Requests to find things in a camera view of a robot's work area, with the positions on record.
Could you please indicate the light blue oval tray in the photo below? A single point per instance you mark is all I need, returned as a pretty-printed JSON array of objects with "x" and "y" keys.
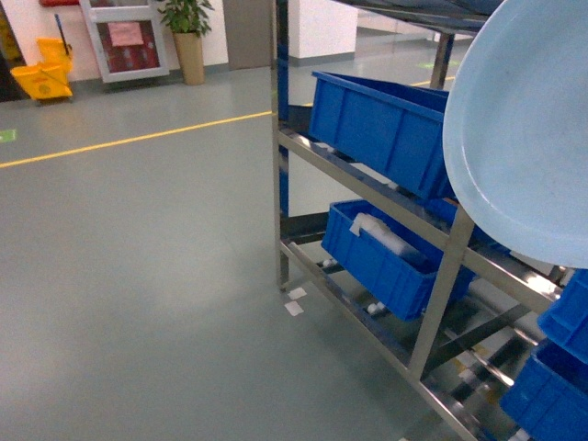
[{"x": 515, "y": 130}]

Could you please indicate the stainless steel shelf rack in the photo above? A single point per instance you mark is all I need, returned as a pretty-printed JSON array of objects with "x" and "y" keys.
[{"x": 480, "y": 325}]

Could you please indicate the blue bin lower shelf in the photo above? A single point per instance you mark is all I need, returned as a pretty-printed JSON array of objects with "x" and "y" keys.
[{"x": 403, "y": 282}]

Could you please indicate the blue bin shelf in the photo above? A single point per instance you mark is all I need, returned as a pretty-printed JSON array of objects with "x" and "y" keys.
[
  {"x": 394, "y": 129},
  {"x": 403, "y": 282}
]

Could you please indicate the blue bin upper shelf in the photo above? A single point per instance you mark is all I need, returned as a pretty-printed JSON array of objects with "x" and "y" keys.
[{"x": 394, "y": 129}]

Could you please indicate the potted green plant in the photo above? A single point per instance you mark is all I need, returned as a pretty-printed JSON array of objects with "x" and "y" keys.
[{"x": 188, "y": 21}]

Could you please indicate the white framed glass cabinet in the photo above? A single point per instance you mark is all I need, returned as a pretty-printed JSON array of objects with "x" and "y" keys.
[{"x": 127, "y": 38}]

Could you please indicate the yellow mop bucket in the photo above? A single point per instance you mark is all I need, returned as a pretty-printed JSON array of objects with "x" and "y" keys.
[{"x": 47, "y": 79}]

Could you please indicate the blue bin right upper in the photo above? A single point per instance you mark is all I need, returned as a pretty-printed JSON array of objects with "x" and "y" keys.
[{"x": 565, "y": 322}]

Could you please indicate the blue bin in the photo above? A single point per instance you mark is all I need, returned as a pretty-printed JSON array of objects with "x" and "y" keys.
[
  {"x": 565, "y": 322},
  {"x": 549, "y": 396}
]

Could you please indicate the blue bin right lower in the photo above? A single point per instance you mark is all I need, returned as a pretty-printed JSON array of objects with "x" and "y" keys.
[{"x": 549, "y": 396}]

